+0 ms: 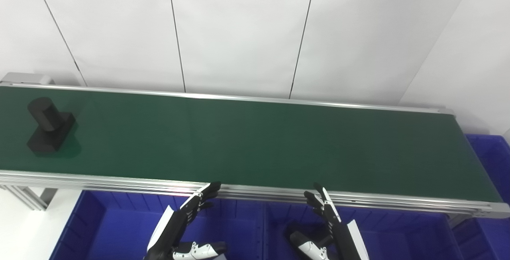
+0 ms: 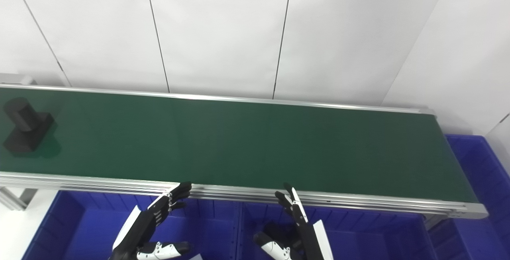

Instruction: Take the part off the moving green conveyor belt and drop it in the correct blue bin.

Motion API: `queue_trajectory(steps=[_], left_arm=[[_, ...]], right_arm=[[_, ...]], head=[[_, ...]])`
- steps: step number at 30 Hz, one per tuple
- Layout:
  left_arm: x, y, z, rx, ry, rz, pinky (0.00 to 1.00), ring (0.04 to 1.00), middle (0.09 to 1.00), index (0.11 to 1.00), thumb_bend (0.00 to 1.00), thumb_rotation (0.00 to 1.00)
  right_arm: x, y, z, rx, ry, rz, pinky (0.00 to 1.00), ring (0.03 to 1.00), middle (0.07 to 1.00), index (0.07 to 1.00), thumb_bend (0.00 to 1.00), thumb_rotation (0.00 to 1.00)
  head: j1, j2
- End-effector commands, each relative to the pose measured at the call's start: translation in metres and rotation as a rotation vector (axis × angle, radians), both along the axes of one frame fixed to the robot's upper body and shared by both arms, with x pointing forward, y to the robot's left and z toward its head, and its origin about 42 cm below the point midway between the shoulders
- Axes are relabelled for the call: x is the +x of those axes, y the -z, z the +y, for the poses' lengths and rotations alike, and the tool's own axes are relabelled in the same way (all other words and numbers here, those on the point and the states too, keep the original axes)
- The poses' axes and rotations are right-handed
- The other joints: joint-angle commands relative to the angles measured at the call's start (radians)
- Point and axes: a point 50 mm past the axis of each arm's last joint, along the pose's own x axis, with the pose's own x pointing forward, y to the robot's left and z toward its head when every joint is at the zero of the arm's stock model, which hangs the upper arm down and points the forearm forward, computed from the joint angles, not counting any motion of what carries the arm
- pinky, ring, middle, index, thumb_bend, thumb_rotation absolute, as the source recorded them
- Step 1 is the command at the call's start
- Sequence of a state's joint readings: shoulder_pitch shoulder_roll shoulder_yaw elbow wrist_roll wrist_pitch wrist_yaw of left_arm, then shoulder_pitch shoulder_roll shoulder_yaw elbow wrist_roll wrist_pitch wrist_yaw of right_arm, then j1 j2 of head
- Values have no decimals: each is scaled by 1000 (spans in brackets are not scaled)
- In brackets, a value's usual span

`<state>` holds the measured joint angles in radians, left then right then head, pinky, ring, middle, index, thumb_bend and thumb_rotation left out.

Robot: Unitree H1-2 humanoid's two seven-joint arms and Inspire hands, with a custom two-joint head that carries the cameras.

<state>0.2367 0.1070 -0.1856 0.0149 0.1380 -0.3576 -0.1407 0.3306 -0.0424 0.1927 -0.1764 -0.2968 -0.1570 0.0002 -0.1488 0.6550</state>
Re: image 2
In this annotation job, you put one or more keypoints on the left white and black hand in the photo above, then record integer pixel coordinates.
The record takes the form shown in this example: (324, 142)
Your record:
(139, 228)

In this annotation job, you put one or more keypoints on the right white and black hand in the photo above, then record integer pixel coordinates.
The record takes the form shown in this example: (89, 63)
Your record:
(305, 240)

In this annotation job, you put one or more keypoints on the black cylinder-on-block part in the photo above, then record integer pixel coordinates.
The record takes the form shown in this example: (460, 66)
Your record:
(28, 128)

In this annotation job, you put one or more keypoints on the blue plastic bin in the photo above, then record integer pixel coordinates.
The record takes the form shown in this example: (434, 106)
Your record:
(366, 236)
(87, 232)
(478, 180)

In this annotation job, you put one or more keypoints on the green conveyor belt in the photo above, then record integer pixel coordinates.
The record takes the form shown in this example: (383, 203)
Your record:
(239, 192)
(247, 144)

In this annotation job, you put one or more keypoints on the aluminium conveyor support leg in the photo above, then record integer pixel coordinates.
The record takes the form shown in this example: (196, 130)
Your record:
(16, 198)

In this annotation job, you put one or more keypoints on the grey conveyor end housing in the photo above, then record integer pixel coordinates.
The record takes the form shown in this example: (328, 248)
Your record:
(16, 79)

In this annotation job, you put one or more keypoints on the white paper label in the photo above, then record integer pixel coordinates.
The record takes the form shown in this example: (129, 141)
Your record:
(195, 257)

